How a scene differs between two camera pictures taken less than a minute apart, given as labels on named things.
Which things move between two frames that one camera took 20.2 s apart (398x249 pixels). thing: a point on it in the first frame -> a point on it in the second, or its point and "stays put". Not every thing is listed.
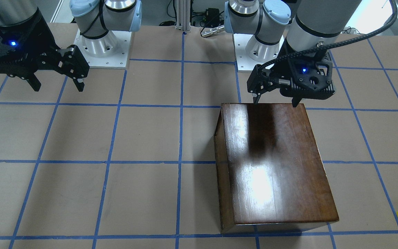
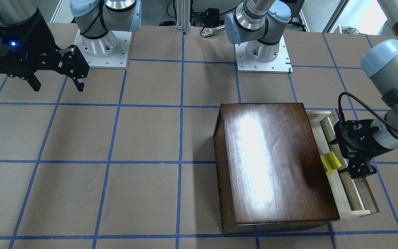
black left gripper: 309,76 -> 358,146
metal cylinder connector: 212,31 stays put
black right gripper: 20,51 stays put
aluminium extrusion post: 183,7 stays put
